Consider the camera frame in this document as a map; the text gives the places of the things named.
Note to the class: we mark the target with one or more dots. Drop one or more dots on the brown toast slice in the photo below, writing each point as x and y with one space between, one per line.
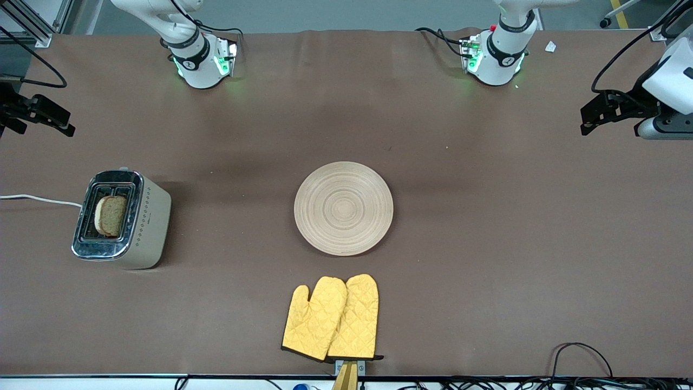
111 215

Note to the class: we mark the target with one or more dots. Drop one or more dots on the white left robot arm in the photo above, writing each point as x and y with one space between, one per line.
501 60

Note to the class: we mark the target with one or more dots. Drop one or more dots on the yellow quilted oven mitt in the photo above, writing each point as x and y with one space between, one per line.
314 319
357 319

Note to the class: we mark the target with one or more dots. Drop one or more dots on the small white paper scrap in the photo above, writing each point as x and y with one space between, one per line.
550 46

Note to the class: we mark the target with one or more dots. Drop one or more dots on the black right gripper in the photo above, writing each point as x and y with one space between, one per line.
11 105

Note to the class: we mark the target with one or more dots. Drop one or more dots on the round wooden plate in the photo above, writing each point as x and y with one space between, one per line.
344 208

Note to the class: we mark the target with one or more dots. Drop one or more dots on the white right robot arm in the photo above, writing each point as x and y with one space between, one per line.
201 69

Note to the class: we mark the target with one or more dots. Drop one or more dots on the small circuit box green light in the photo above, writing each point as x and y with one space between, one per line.
226 57
470 54

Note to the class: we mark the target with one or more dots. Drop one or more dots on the aluminium frame profile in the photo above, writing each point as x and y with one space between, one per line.
32 27
668 24

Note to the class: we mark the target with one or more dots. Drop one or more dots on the brown table cover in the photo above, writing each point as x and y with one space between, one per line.
487 216

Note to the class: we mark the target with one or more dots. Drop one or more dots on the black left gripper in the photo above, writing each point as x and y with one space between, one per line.
636 104

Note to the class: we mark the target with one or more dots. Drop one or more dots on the chrome and beige toaster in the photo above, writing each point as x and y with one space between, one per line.
122 219

